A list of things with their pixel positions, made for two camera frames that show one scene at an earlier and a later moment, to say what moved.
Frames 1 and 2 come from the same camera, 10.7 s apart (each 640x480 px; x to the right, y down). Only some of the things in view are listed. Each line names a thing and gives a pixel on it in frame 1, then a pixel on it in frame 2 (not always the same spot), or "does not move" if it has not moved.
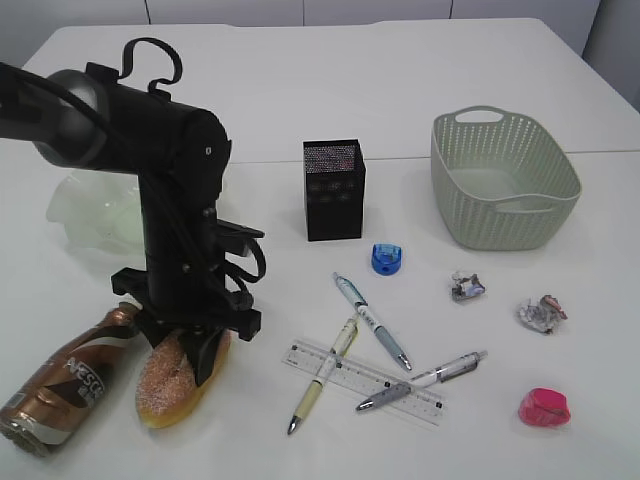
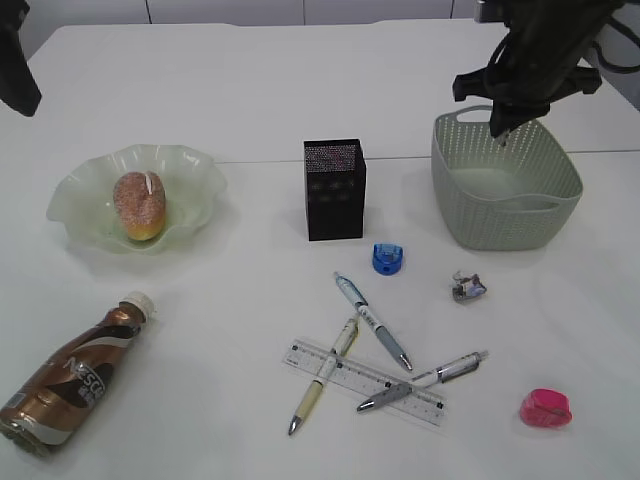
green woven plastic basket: x=500 y=179 does not move
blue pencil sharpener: x=386 y=258 does not move
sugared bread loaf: x=167 y=386 to x=140 y=197
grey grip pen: x=459 y=367 does not move
